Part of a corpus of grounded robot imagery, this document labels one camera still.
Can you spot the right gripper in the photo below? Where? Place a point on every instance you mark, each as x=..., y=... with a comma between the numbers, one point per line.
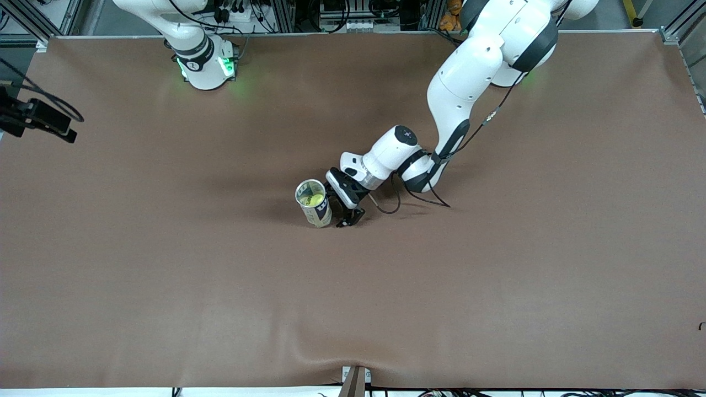
x=34, y=112

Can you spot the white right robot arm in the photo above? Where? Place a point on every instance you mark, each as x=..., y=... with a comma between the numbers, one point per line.
x=204, y=71

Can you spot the aluminium frame extrusion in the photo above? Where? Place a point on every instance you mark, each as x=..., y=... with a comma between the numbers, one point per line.
x=71, y=16
x=675, y=34

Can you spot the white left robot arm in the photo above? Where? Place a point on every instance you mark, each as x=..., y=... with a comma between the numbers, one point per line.
x=469, y=71

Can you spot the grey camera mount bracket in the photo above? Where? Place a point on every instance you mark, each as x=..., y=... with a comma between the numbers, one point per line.
x=356, y=383

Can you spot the bag of orange items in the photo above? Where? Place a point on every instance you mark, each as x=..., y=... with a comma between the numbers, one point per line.
x=451, y=19

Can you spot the yellow stick black base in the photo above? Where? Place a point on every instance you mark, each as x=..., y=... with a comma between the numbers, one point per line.
x=630, y=8

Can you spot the yellow Roland Garros tennis ball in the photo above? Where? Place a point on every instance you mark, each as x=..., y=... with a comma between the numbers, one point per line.
x=313, y=200

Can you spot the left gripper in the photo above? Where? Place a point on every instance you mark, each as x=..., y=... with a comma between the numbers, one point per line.
x=334, y=199

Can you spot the clear Wilson tennis ball can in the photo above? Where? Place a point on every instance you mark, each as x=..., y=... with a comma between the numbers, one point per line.
x=320, y=218

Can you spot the white power strip black plugs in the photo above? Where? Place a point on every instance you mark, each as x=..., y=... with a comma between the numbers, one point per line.
x=242, y=14

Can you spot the brown table mat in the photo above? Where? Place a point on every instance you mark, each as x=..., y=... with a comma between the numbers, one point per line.
x=353, y=303

